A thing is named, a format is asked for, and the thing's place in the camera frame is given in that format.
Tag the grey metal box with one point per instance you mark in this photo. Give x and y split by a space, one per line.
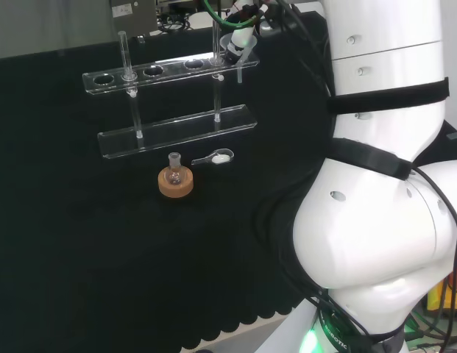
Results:
132 18

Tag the yellow stop button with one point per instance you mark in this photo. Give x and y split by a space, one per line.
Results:
439 296

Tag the black cloth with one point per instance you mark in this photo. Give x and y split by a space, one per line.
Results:
66 239

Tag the translucent plastic funnel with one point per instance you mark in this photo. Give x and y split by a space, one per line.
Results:
239 75

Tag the glass round-bottom flask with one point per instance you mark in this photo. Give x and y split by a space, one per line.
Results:
174 162

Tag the clear acrylic funnel stand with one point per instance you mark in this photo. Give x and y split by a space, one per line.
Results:
176 128

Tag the glass weighing funnel with powder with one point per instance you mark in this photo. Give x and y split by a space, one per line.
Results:
220 159

